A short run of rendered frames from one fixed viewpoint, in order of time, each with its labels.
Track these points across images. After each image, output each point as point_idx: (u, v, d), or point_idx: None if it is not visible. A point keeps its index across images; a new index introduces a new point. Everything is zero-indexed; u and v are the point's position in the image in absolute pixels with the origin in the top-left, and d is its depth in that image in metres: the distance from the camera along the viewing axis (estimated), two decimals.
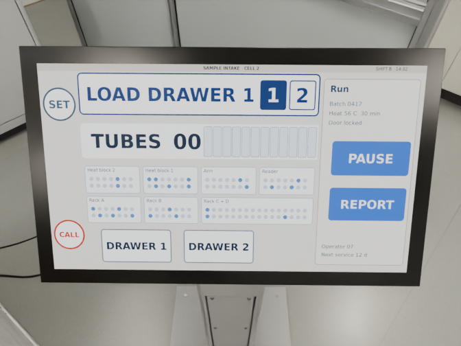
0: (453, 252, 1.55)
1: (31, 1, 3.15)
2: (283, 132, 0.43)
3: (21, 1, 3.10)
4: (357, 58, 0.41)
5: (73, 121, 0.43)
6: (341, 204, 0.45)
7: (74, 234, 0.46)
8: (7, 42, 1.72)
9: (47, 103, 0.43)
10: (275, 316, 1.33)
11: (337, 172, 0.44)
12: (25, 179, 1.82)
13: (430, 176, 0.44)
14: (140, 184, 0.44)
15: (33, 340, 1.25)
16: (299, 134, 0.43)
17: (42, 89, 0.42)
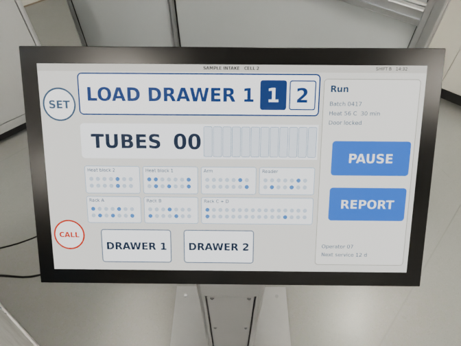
0: (453, 252, 1.55)
1: (31, 1, 3.15)
2: (283, 132, 0.43)
3: (21, 1, 3.10)
4: (357, 58, 0.41)
5: (73, 121, 0.43)
6: (341, 204, 0.45)
7: (74, 234, 0.46)
8: (7, 42, 1.72)
9: (47, 103, 0.43)
10: (275, 316, 1.33)
11: (337, 172, 0.44)
12: (25, 179, 1.82)
13: (430, 176, 0.44)
14: (140, 184, 0.44)
15: (33, 340, 1.25)
16: (299, 134, 0.43)
17: (42, 89, 0.42)
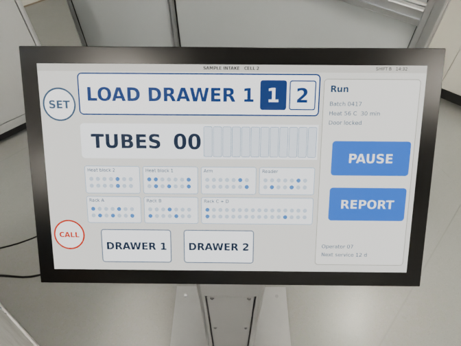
0: (453, 252, 1.55)
1: (31, 1, 3.15)
2: (283, 132, 0.43)
3: (21, 1, 3.10)
4: (357, 58, 0.41)
5: (73, 121, 0.43)
6: (341, 204, 0.45)
7: (74, 234, 0.46)
8: (7, 42, 1.72)
9: (47, 103, 0.43)
10: (275, 316, 1.33)
11: (337, 172, 0.44)
12: (25, 179, 1.82)
13: (430, 176, 0.44)
14: (140, 184, 0.44)
15: (33, 340, 1.25)
16: (299, 134, 0.43)
17: (42, 89, 0.42)
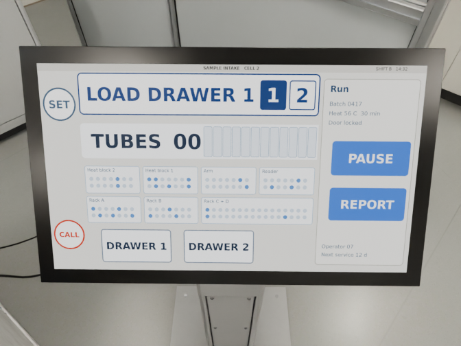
0: (453, 252, 1.55)
1: (31, 1, 3.15)
2: (283, 132, 0.43)
3: (21, 1, 3.10)
4: (357, 58, 0.41)
5: (73, 121, 0.43)
6: (341, 204, 0.45)
7: (74, 234, 0.46)
8: (7, 42, 1.72)
9: (47, 103, 0.43)
10: (275, 316, 1.33)
11: (337, 172, 0.44)
12: (25, 179, 1.82)
13: (430, 176, 0.44)
14: (140, 184, 0.44)
15: (33, 340, 1.25)
16: (299, 134, 0.43)
17: (42, 89, 0.42)
